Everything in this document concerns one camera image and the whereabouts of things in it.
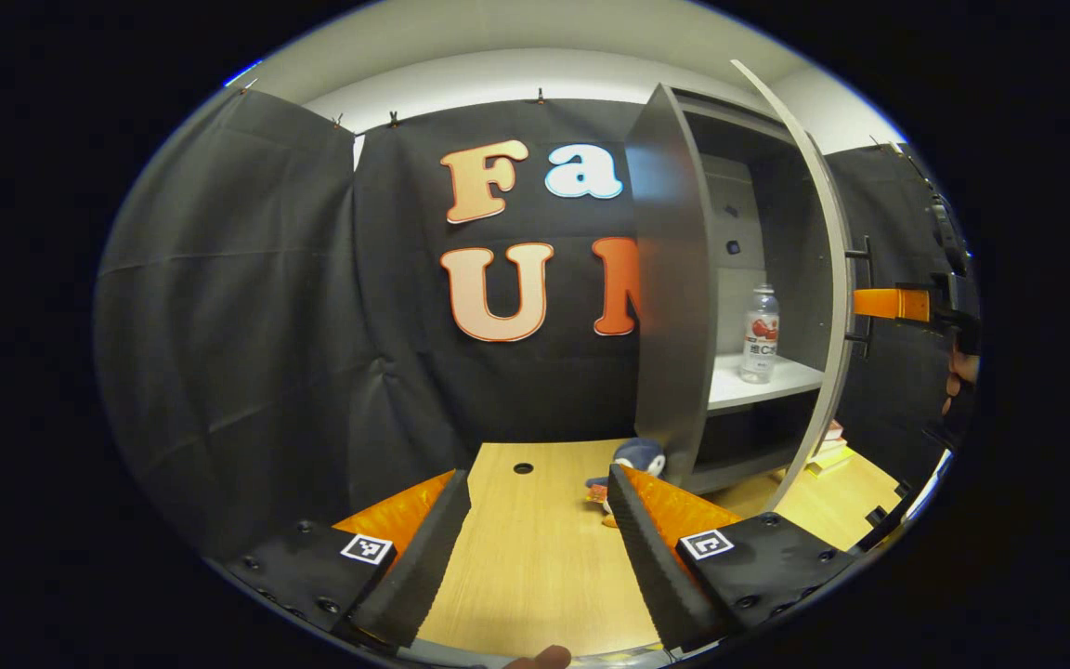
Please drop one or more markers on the clear plastic bottle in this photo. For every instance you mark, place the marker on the clear plastic bottle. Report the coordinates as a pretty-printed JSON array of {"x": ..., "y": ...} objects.
[{"x": 760, "y": 344}]

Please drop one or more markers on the long ceiling light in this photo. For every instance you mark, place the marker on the long ceiling light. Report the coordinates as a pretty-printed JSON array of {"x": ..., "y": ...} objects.
[{"x": 242, "y": 72}]

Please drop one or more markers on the grey cabinet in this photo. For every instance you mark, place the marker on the grey cabinet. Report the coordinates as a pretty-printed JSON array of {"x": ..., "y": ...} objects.
[{"x": 674, "y": 279}]

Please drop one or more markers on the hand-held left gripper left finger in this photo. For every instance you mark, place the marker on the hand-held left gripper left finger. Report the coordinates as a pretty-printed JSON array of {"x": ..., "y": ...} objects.
[{"x": 424, "y": 567}]

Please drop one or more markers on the black backdrop cloth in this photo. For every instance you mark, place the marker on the black backdrop cloth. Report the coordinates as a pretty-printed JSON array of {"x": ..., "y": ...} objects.
[{"x": 266, "y": 325}]

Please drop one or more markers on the stack of books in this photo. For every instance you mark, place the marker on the stack of books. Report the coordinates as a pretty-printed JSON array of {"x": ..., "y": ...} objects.
[{"x": 828, "y": 455}]

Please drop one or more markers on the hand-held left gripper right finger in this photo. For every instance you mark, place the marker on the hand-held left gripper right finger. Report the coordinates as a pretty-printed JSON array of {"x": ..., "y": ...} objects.
[{"x": 651, "y": 557}]

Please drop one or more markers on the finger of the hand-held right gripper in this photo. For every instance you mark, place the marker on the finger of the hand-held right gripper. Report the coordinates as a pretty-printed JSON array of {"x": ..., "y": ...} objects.
[{"x": 888, "y": 304}]

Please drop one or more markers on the white panel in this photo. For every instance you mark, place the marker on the white panel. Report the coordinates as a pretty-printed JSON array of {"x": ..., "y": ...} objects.
[{"x": 930, "y": 483}]

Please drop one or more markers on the penguin plush toy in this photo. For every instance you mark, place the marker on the penguin plush toy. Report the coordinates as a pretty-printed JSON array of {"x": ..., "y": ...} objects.
[{"x": 639, "y": 457}]

